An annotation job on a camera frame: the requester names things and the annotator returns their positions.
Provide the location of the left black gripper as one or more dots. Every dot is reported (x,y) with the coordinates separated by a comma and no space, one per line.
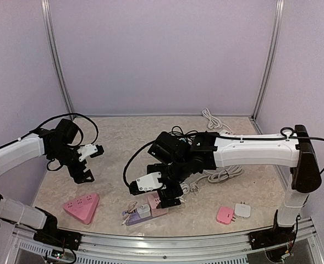
(79,179)

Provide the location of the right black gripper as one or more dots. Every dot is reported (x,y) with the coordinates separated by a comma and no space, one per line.
(176,192)

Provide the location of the pink cube socket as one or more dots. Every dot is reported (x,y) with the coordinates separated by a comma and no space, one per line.
(153,201)

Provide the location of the small white charger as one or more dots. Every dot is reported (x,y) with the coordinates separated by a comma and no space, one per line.
(144,211)

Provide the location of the pink triangular power strip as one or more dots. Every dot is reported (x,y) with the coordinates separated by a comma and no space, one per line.
(82,208)

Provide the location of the purple power strip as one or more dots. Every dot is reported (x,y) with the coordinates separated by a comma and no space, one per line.
(136,219)

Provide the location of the pink square plug adapter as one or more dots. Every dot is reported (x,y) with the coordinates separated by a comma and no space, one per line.
(225,215)

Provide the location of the white square charger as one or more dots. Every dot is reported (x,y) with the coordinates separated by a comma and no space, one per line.
(242,210)

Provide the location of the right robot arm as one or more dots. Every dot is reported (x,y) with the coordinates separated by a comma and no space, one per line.
(182,156)

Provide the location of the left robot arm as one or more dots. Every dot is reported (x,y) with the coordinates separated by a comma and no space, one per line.
(56,145)

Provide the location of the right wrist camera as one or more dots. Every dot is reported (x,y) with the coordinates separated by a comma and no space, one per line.
(147,183)

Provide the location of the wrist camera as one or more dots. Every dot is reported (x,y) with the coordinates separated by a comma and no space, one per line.
(90,150)
(147,183)

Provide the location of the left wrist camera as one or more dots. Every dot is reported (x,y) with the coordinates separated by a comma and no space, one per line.
(90,150)

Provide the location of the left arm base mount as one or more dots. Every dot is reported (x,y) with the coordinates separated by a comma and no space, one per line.
(60,238)

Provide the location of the aluminium front rail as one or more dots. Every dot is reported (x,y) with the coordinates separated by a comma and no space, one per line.
(233,247)

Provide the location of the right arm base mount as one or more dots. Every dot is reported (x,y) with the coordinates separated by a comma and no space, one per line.
(270,237)

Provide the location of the right aluminium corner post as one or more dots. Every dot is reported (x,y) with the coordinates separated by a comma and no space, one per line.
(278,16)

